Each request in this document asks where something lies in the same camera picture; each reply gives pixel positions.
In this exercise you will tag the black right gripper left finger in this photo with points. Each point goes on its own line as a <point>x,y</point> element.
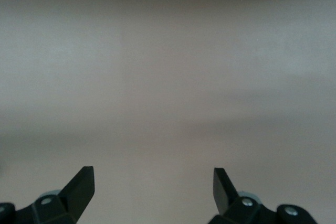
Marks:
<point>76,195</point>

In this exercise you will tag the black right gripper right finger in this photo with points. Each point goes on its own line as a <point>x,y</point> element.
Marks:
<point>223,195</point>

